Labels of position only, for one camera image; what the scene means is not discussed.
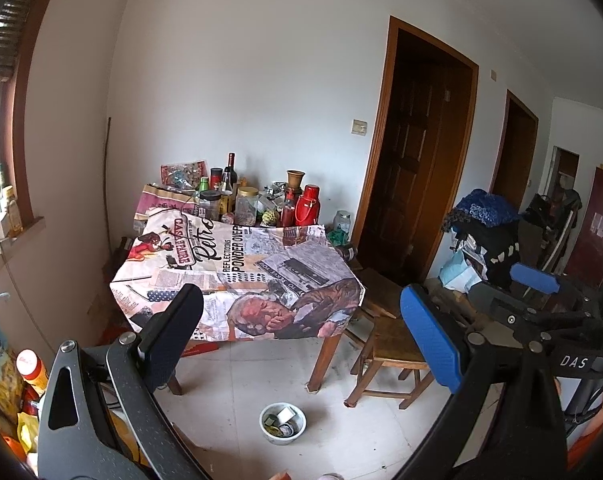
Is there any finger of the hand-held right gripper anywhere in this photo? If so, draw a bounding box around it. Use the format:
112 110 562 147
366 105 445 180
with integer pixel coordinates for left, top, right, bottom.
510 261 582 306
469 285 599 343

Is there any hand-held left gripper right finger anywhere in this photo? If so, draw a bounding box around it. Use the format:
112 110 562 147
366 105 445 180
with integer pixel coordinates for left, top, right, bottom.
394 284 569 480

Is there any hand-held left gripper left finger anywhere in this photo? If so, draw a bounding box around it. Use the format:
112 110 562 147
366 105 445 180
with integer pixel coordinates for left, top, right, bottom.
37 283 212 480

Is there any white bowl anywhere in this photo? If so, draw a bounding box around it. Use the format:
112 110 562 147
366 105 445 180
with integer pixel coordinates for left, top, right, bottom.
260 402 307 446

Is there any person's right forearm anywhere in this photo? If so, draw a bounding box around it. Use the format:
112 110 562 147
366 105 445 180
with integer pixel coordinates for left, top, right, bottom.
566 410 603 471

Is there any red flat box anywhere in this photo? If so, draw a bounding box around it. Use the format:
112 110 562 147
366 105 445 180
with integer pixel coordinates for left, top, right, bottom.
181 341 221 357

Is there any wooden stool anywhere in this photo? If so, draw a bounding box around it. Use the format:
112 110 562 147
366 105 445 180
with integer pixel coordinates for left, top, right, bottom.
344 267 405 321
345 310 435 410

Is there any black bag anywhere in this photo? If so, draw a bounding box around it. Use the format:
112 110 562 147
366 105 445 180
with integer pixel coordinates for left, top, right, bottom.
461 220 525 288

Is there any light blue bag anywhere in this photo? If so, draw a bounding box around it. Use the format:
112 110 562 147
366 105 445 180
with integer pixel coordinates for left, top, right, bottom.
439 250 482 291

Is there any red board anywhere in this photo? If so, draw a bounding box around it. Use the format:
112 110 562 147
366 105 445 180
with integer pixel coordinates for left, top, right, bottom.
566 167 603 281

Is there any blue knit cloth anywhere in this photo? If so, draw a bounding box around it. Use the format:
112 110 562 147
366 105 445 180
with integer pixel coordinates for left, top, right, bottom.
441 188 522 233

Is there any narrow wooden door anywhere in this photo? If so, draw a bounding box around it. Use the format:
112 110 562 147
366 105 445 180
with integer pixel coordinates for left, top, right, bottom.
491 89 539 211

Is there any pink brown paper sack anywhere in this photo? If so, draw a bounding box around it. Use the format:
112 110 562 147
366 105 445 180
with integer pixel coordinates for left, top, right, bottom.
134 183 202 221

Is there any glass jar black lid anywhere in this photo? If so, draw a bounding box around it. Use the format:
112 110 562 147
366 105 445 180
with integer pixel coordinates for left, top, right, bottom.
199 190 222 222

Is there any orange bottle white cap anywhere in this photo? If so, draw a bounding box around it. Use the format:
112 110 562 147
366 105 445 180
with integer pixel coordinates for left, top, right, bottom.
16 350 49 396

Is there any plastic jar yellow lid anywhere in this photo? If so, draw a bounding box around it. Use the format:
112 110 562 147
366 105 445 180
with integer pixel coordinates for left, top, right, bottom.
235 186 259 227

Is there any clear bottle yellow label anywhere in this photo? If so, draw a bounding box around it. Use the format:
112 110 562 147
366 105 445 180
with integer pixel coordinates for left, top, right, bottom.
220 167 234 216

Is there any printed snack packet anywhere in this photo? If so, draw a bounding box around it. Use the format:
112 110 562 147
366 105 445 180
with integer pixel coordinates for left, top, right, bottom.
160 160 208 193

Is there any dark wooden door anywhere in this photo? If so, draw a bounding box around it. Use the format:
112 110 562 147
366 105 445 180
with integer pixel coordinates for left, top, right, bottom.
351 15 479 286

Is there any thin wooden stick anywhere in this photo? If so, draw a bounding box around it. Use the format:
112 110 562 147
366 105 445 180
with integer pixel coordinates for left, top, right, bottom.
102 117 113 241

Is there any red thermos flask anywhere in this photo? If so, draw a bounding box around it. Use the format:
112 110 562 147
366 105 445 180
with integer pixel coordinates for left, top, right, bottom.
294 185 321 227

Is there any bamboo window blind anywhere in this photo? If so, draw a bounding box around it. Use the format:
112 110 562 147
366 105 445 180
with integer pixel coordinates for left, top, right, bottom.
0 0 37 81

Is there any wooden window frame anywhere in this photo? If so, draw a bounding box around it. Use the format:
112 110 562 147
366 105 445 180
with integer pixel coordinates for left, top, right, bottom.
1 0 69 233

